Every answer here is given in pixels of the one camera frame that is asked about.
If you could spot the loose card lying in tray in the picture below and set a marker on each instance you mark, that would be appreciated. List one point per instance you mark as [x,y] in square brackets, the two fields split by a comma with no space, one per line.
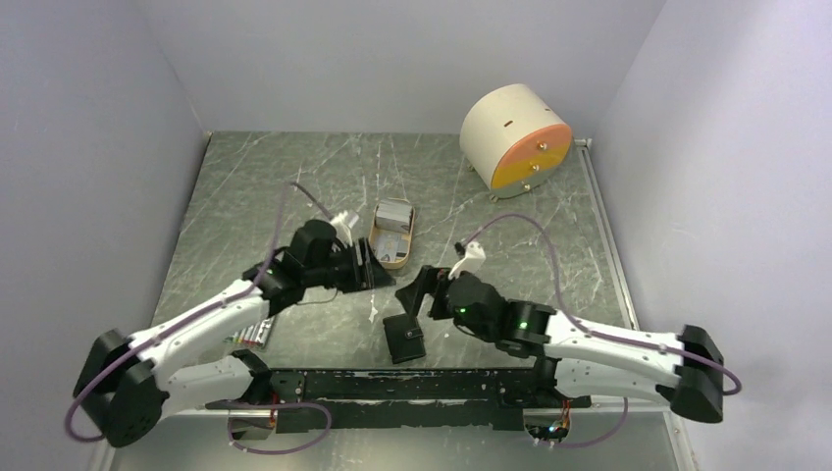
[391,248]

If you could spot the cream round drawer cabinet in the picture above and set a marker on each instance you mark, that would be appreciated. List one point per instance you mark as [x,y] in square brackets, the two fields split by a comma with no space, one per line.
[513,140]

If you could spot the black leather card holder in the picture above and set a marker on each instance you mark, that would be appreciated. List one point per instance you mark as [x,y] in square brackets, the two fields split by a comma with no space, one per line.
[404,338]

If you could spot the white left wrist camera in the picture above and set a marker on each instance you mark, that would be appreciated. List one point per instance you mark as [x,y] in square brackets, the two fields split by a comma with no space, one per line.
[344,222]

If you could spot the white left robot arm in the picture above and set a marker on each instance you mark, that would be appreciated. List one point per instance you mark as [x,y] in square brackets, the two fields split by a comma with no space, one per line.
[128,384]

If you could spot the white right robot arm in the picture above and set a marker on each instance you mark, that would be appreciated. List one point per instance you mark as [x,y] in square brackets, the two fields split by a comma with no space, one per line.
[576,357]

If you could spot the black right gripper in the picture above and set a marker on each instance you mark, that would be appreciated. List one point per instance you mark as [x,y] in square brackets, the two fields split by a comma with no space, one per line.
[413,294]

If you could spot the aluminium side rail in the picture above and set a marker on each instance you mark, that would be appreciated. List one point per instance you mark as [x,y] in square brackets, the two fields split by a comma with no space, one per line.
[582,147]

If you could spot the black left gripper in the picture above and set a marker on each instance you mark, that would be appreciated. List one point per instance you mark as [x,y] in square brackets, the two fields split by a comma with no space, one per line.
[374,273]

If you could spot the stack of cards in tray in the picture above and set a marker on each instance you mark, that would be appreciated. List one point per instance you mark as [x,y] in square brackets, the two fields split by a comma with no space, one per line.
[394,215]

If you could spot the rainbow striped card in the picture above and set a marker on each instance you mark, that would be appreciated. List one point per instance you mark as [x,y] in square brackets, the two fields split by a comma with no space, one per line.
[254,336]

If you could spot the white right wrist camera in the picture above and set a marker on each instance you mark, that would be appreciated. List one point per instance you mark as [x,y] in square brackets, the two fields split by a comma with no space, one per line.
[471,258]

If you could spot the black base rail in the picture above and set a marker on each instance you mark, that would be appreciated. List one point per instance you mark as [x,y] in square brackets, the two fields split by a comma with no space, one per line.
[391,398]

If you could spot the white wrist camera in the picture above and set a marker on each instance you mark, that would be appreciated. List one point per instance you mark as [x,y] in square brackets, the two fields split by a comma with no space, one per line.
[471,258]
[344,222]

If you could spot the beige oval tray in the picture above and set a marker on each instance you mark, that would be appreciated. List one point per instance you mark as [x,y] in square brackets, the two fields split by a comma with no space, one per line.
[391,232]

